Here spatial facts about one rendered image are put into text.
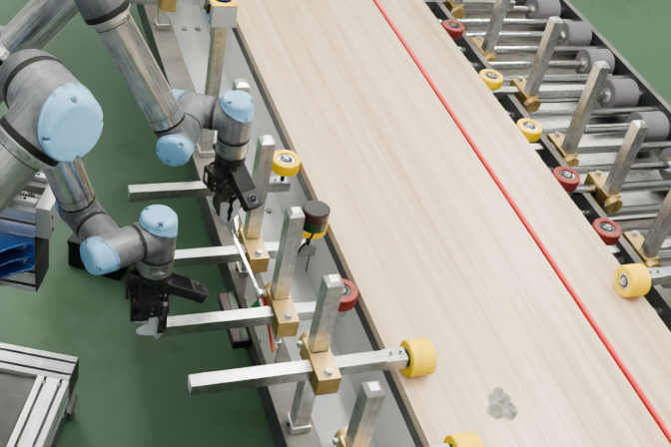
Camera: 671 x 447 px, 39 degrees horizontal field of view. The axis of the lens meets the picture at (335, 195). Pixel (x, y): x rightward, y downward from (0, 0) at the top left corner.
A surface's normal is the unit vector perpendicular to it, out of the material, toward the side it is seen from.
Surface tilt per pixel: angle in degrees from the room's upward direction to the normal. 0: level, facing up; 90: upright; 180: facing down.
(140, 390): 0
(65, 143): 85
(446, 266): 0
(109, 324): 0
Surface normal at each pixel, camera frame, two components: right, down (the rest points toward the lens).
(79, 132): 0.71, 0.47
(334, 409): 0.18, -0.77
